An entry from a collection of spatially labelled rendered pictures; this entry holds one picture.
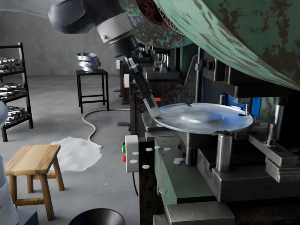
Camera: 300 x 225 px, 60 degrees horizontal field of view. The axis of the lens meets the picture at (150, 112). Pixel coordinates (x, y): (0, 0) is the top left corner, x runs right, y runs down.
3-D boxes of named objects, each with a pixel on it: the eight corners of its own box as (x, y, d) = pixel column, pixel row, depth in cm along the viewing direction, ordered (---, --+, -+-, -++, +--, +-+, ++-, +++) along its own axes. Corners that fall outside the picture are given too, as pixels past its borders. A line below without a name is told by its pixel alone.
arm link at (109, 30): (93, 26, 62) (104, 47, 64) (141, 3, 62) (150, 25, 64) (96, 27, 74) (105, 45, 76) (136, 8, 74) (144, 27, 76)
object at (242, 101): (239, 104, 75) (239, 92, 74) (231, 100, 79) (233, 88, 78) (249, 104, 75) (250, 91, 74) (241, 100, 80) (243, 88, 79)
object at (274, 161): (278, 183, 56) (285, 139, 53) (243, 150, 72) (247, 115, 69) (304, 181, 57) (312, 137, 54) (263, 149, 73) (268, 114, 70)
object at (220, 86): (234, 107, 67) (235, 86, 65) (208, 91, 86) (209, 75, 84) (292, 105, 69) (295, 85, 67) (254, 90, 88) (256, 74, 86)
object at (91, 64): (80, 114, 354) (76, 54, 331) (78, 106, 395) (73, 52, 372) (110, 111, 366) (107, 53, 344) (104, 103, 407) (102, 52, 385)
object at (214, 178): (218, 203, 59) (220, 180, 58) (176, 133, 102) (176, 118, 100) (338, 194, 63) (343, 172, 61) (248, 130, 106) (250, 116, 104)
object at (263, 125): (235, 139, 72) (237, 124, 71) (216, 122, 86) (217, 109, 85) (266, 138, 73) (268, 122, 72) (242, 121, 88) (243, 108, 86)
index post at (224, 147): (218, 172, 61) (222, 133, 58) (214, 165, 64) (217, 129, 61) (230, 171, 61) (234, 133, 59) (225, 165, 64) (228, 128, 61)
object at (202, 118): (274, 132, 65) (275, 129, 65) (160, 137, 62) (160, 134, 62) (228, 103, 93) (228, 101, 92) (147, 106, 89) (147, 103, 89)
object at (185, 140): (146, 171, 72) (146, 125, 68) (141, 150, 86) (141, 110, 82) (232, 166, 75) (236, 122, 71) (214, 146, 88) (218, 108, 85)
